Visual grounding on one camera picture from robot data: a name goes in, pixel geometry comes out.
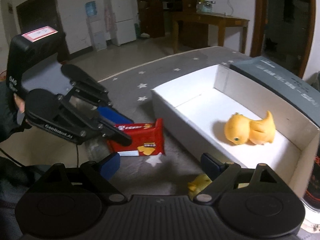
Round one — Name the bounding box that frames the white refrigerator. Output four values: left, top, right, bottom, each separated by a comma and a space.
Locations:
108, 0, 136, 46

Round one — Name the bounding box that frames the wooden side table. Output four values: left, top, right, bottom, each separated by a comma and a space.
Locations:
171, 11, 251, 55

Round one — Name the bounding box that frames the white cardboard box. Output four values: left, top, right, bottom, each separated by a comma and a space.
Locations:
151, 65, 319, 197

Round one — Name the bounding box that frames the yellow rubber duck toy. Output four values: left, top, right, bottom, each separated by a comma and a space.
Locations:
224, 111, 276, 145

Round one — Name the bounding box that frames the water dispenser with bottle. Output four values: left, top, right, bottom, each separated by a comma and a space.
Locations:
85, 1, 107, 51

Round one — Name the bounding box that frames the grey-blue box lid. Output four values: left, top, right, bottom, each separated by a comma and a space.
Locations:
230, 56, 320, 126

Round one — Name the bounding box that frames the dark wooden shelf cabinet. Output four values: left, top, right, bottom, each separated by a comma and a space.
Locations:
137, 0, 202, 38

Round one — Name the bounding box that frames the person left hand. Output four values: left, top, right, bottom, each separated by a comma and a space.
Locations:
14, 94, 25, 113

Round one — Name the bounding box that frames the grey star-pattern table mat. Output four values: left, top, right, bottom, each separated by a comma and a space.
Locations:
102, 47, 249, 197

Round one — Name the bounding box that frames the black round induction cooker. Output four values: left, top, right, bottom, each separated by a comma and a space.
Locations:
303, 147, 320, 212

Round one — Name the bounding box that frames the red snack packet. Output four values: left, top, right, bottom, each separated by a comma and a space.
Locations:
106, 118, 165, 157

